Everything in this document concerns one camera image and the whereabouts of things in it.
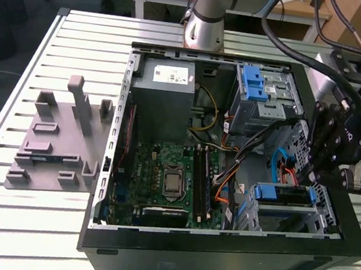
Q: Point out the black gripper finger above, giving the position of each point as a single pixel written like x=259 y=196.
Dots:
x=333 y=172
x=322 y=131

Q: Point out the hard disk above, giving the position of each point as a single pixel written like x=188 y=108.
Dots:
x=268 y=192

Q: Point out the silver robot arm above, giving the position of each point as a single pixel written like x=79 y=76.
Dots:
x=202 y=30

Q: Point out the metal disk bay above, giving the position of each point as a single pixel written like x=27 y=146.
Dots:
x=286 y=209

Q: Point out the blue drive latch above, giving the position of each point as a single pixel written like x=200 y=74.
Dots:
x=254 y=85

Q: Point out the silver CPU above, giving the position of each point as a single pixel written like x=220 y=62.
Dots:
x=173 y=183

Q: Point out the black CPU socket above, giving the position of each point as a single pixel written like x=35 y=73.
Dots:
x=173 y=200

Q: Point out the grey power supply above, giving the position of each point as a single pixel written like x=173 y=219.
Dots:
x=160 y=113

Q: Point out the black PC case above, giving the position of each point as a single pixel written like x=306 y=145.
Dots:
x=185 y=266

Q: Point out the green motherboard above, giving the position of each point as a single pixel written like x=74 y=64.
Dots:
x=150 y=170

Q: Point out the black graphics card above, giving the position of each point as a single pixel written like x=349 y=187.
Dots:
x=161 y=217

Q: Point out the black case fan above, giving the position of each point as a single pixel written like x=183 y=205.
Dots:
x=125 y=125

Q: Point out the grey parts rack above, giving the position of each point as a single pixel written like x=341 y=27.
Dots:
x=63 y=134

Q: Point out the green RAM stick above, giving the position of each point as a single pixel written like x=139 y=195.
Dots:
x=40 y=159

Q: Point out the silver camera bracket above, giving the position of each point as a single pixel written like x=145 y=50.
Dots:
x=358 y=176

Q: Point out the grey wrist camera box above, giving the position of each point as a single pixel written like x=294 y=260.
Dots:
x=323 y=83

